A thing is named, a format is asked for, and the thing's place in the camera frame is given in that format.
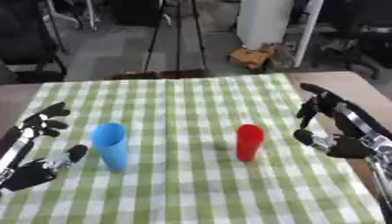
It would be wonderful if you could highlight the blue plastic cup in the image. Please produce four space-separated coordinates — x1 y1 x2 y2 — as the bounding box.
90 122 129 172

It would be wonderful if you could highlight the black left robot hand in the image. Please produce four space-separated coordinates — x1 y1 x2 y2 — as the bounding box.
0 101 89 193

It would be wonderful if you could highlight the black tripod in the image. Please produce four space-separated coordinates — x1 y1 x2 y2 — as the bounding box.
142 0 210 73

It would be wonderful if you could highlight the dark brown box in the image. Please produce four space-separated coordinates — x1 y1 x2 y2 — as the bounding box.
108 68 212 81

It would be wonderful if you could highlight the white pillar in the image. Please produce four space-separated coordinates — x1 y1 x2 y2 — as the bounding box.
234 0 296 51

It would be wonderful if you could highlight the tan cardboard box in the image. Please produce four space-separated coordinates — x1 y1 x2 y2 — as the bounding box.
227 46 276 70

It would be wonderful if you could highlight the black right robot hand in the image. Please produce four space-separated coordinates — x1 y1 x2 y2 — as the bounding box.
292 82 392 159

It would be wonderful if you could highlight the black office chair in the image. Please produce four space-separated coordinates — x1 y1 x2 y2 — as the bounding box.
0 0 69 84

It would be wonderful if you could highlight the red plastic cup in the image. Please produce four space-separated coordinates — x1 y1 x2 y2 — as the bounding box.
234 123 267 162

